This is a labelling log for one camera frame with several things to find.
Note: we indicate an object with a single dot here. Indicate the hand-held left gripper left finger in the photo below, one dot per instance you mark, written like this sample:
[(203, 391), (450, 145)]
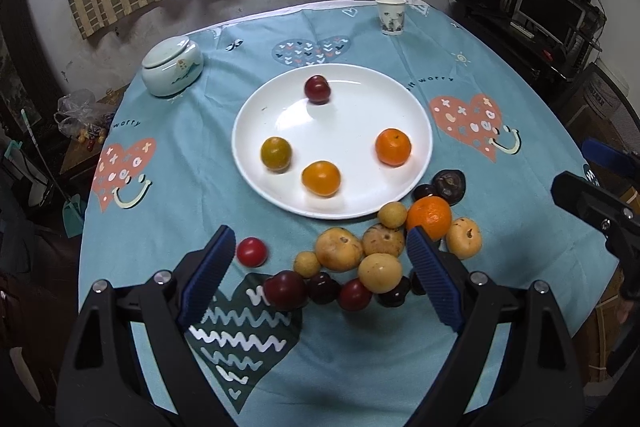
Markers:
[(212, 272)]

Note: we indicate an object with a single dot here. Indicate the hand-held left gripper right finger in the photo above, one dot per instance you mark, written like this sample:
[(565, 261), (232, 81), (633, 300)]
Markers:
[(430, 277)]

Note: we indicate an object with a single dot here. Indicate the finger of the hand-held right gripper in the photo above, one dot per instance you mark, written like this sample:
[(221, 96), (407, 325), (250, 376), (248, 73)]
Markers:
[(590, 204), (607, 157)]

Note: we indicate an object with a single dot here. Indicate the dark purple plum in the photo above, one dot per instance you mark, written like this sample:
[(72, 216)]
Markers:
[(416, 284), (395, 296), (423, 192), (323, 288)]

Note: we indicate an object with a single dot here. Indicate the pale yellow passion fruit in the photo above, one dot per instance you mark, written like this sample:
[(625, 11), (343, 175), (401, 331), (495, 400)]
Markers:
[(380, 273)]

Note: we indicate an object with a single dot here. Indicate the tan passion fruit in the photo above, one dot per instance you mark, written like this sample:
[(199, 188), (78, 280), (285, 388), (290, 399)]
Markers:
[(463, 237)]

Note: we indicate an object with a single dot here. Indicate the large orange tangerine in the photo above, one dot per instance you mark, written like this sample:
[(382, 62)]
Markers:
[(429, 214)]

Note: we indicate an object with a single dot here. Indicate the small yellow longan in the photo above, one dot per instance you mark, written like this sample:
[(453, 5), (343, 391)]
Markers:
[(391, 214), (306, 264)]

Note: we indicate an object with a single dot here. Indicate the dark red plum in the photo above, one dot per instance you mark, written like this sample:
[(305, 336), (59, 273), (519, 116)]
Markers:
[(317, 89), (285, 290)]

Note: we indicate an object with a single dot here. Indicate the dark brown mangosteen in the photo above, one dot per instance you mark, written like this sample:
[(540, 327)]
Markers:
[(450, 186)]

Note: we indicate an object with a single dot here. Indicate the white round plate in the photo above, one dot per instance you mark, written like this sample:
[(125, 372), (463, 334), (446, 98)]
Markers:
[(350, 117)]

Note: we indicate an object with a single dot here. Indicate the red tomato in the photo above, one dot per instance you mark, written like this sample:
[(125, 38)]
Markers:
[(251, 252)]

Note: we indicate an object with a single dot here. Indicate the grey mesh object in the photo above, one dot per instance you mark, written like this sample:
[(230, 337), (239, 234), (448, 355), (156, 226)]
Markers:
[(600, 107)]

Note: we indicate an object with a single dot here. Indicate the blue printed tablecloth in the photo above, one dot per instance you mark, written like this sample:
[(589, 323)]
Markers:
[(200, 157)]

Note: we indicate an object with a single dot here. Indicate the green yellow tangerine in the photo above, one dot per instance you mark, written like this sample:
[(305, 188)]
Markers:
[(275, 153)]

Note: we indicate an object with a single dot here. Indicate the black media stand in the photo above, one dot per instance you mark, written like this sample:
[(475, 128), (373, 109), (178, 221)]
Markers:
[(520, 49)]

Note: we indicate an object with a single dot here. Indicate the orange yellow tangerine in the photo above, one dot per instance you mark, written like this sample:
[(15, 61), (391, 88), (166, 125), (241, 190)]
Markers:
[(321, 178)]

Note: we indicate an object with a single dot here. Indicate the teal dustpan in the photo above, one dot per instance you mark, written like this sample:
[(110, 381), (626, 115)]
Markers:
[(74, 217)]

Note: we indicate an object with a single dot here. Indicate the computer monitor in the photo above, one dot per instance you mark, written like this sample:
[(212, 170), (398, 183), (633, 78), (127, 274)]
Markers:
[(547, 9)]

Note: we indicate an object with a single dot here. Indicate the wooden stool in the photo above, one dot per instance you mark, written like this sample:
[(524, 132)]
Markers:
[(75, 157)]

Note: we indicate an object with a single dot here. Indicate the white ceramic lidded jar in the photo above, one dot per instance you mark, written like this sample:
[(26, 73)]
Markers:
[(172, 69)]

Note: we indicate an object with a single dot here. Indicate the clear plastic bag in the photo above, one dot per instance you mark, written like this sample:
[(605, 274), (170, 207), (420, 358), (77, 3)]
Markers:
[(75, 109)]

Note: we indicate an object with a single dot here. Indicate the printed paper cup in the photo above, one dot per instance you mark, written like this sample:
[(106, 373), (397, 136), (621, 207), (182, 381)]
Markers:
[(391, 18)]

